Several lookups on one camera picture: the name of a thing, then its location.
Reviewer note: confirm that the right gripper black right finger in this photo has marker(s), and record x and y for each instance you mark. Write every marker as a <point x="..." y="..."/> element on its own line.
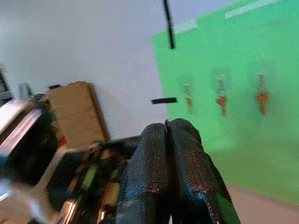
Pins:
<point x="194" y="182"/>

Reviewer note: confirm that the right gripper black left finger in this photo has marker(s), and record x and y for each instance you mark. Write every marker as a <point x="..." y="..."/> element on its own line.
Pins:
<point x="147" y="182"/>

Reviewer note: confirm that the bronze key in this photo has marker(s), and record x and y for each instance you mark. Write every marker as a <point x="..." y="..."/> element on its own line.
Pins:
<point x="188" y="100"/>
<point x="262" y="100"/>
<point x="222" y="101"/>

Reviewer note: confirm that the black tape strip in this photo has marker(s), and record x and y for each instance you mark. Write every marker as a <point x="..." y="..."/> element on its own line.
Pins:
<point x="170" y="25"/>
<point x="163" y="100"/>

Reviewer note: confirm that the tall cardboard box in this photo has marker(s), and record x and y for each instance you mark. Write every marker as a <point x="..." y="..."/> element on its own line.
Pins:
<point x="77" y="112"/>

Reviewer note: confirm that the glossy black cabinet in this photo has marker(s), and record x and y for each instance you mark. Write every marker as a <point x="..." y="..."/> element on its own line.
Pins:
<point x="35" y="149"/>

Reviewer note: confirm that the green board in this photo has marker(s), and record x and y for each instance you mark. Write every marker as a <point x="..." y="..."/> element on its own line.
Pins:
<point x="233" y="58"/>

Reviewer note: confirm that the wide white tape patch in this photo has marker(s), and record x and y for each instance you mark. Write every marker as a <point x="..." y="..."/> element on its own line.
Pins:
<point x="187" y="26"/>

